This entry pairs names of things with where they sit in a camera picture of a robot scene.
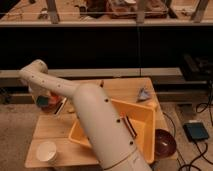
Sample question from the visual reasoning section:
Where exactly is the orange red bowl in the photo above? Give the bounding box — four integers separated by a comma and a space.
35, 93, 62, 113

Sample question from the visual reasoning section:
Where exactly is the black box on shelf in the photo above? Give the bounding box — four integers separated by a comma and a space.
180, 54, 213, 81

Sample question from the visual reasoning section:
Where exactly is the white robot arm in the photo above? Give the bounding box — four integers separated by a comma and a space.
19, 60, 152, 171

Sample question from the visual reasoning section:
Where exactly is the crumpled blue grey cloth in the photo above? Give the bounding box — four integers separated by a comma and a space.
137, 88, 151, 102

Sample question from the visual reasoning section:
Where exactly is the white black handled brush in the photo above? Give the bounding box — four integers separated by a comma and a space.
54, 98, 67, 116

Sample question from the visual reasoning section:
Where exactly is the white paper cup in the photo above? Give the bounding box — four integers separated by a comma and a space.
36, 141, 57, 163

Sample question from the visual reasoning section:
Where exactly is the yellow plastic tray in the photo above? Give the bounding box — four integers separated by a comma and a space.
68, 98, 158, 164

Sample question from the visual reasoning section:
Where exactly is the dark red bowl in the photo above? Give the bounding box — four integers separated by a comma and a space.
155, 129, 177, 159

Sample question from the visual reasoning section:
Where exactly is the green sponge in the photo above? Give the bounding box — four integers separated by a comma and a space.
36, 96, 49, 107

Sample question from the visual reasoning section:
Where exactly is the black pedal cable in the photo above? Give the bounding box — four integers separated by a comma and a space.
162, 109, 213, 171

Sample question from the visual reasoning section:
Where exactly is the yellow banana piece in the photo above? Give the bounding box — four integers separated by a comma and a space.
67, 106, 75, 114

